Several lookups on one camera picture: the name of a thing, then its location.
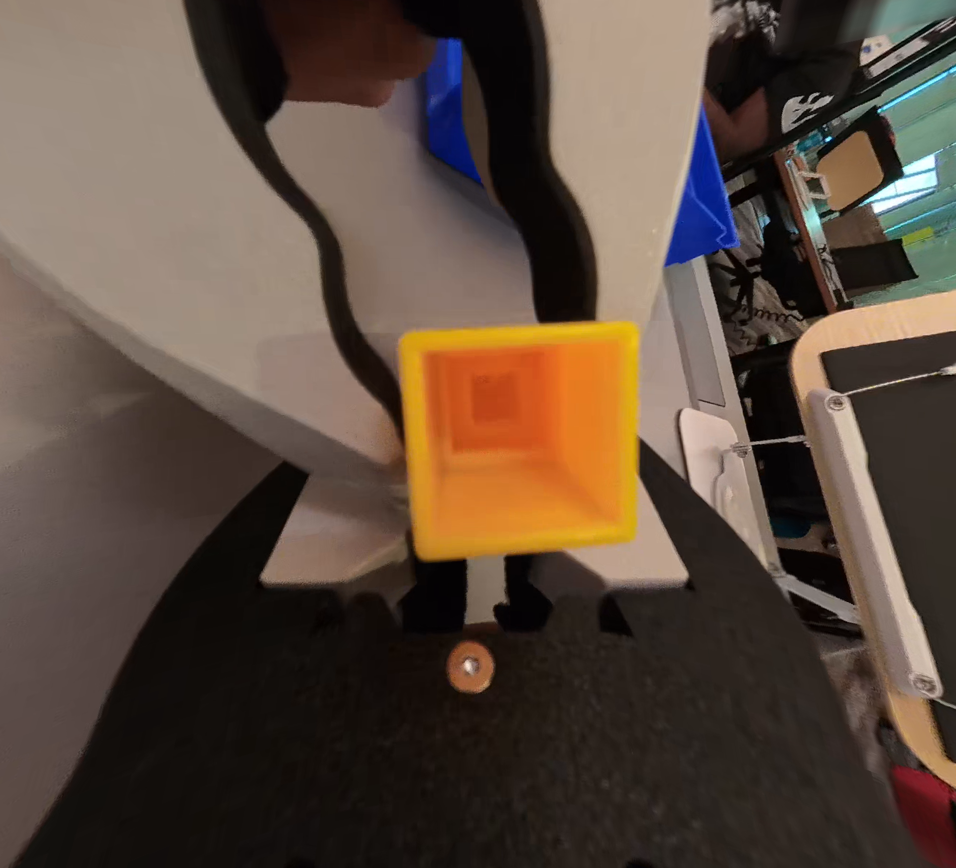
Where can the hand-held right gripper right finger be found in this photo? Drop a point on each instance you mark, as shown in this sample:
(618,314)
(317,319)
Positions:
(642,563)

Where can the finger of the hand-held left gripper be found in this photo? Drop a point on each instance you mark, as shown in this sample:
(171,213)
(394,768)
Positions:
(635,98)
(112,136)

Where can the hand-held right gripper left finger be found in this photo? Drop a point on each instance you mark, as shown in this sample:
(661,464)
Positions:
(328,547)

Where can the blue plastic bin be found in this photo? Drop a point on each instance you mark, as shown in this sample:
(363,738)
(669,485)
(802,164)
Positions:
(702,210)

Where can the yellow block stick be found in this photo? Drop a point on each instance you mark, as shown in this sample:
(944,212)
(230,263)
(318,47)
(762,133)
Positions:
(523,509)

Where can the wooden black chair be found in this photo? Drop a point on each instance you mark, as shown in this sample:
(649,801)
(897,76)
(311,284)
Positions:
(855,169)

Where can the black wooden book stand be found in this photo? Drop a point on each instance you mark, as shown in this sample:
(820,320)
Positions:
(896,509)

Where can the red bag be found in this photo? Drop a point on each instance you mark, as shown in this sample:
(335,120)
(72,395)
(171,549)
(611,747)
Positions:
(926,816)

